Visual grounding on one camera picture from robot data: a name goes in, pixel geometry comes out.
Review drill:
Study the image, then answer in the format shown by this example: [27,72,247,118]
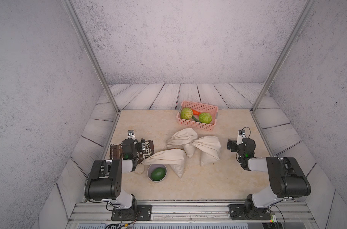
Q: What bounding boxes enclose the brown kettle chips bag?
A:
[109,138,154,164]

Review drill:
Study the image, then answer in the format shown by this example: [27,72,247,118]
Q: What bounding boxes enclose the aluminium frame post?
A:
[63,0,121,114]
[251,0,317,114]

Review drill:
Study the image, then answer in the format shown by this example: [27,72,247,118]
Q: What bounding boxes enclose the pink plastic basket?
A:
[176,101,218,131]

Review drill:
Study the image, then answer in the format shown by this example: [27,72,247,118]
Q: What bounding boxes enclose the right aluminium frame post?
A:
[251,0,317,114]

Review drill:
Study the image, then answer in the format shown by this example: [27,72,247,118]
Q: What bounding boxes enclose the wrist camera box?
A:
[236,129,246,145]
[128,130,136,140]

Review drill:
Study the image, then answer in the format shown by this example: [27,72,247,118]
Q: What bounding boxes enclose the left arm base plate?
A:
[111,204,152,221]

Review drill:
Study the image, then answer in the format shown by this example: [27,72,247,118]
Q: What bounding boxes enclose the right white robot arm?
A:
[227,138,311,222]

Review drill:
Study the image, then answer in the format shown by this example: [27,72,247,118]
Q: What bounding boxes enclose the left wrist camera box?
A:
[128,130,136,140]

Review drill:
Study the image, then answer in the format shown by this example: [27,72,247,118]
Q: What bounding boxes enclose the green avocado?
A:
[150,167,167,181]

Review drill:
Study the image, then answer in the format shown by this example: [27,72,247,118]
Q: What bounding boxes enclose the right green cabbage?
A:
[199,113,213,124]

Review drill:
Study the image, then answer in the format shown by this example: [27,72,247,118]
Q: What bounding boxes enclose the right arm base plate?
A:
[228,204,272,220]

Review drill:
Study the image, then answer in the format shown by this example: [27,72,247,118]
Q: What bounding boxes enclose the left green cabbage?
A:
[180,107,193,120]

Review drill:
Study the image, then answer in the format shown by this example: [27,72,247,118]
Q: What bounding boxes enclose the orange carrot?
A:
[192,109,201,116]

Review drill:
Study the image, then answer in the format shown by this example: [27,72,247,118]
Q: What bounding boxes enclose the green cabbage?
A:
[199,113,213,124]
[180,107,193,120]

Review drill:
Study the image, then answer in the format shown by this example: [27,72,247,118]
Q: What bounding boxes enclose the grey bowl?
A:
[147,165,167,182]

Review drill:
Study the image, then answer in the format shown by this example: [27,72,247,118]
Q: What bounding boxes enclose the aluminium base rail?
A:
[67,200,318,229]

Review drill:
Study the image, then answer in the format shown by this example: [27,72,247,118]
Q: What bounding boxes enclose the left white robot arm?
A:
[84,138,145,220]

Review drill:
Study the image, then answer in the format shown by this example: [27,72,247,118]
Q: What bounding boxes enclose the beige cloth bag front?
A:
[134,148,187,178]

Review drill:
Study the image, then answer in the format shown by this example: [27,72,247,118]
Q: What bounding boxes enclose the left aluminium frame post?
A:
[63,0,121,114]

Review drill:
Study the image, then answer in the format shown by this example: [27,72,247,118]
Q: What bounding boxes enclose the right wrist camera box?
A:
[236,129,246,145]

